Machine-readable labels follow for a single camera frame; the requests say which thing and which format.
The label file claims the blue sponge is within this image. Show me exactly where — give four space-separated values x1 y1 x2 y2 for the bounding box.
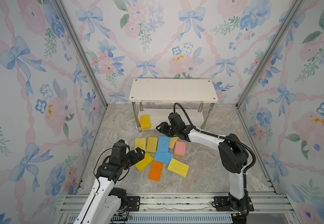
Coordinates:
156 136 170 153
154 152 174 165

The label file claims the pink sponge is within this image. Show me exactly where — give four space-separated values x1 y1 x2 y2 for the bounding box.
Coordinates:
174 141 187 157

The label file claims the yellow porous sponge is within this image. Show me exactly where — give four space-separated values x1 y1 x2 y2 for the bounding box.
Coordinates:
167 158 190 178

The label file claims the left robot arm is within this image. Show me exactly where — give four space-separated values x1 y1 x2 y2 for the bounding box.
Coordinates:
74 140 146 224

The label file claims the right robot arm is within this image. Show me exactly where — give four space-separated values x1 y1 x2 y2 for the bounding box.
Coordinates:
156 113 249 211

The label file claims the white two-tier shelf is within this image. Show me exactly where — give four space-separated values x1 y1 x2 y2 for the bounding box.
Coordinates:
129 78 218 130

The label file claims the bright yellow sponge left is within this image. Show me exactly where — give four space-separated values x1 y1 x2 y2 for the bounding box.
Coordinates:
135 153 154 172

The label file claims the pale yellow sponge far left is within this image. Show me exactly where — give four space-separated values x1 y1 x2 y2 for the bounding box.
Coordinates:
135 138 147 151

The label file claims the tan yellow sponge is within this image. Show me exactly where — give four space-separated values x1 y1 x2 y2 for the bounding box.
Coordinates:
146 136 158 153

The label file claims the small tan sponge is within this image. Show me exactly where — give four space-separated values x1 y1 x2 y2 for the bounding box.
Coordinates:
168 137 178 150

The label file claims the orange sponge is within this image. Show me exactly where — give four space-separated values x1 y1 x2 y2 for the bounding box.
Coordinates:
148 161 163 182

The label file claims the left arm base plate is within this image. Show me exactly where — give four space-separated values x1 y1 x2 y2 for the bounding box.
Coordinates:
118 196 141 212

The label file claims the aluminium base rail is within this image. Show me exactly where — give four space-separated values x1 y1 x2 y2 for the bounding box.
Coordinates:
52 179 300 224

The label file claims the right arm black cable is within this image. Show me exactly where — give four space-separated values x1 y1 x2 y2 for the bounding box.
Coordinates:
173 102 257 174

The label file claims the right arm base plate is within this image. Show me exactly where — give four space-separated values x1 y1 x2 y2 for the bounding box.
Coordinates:
211 196 254 212

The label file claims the left aluminium corner post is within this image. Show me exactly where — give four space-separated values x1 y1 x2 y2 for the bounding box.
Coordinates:
52 0 108 109

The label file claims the aluminium corner post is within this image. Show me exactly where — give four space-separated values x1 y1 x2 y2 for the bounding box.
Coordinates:
52 0 108 109
236 0 305 109

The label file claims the right aluminium corner post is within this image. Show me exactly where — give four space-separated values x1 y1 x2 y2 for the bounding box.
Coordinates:
236 0 305 109

